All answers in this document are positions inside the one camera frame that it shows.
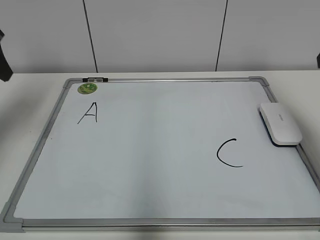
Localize white board eraser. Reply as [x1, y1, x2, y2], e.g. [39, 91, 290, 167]
[259, 102, 303, 147]

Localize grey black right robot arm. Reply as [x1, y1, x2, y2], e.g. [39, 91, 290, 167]
[316, 53, 320, 69]

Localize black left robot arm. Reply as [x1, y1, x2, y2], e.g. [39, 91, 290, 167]
[0, 45, 13, 82]

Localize white magnetic whiteboard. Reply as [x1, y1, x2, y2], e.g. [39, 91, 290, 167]
[0, 76, 320, 233]

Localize green round magnet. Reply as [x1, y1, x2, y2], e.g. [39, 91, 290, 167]
[77, 83, 98, 95]

